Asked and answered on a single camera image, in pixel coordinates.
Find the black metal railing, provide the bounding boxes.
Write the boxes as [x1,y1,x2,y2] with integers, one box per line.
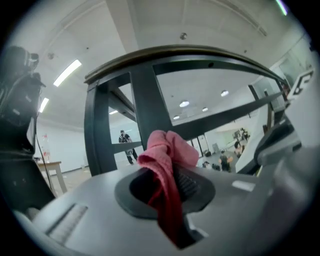
[83,44,292,177]

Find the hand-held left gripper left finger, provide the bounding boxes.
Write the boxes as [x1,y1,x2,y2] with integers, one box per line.
[14,167,176,256]

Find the wooden table white legs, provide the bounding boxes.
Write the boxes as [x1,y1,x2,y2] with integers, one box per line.
[34,160,68,197]

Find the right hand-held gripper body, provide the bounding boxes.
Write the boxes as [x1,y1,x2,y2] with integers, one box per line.
[286,68,320,151]

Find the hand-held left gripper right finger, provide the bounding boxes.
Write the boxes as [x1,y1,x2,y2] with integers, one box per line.
[179,147,320,256]

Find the clear bottle with red label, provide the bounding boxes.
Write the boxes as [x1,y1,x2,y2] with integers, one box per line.
[41,133,52,163]

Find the pink cloth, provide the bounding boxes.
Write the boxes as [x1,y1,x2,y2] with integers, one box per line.
[136,129,200,247]

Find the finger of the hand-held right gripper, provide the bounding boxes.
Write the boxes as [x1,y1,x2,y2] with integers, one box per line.
[254,121,302,166]

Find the black round machine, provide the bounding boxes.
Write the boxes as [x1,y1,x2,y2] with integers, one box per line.
[0,45,57,213]

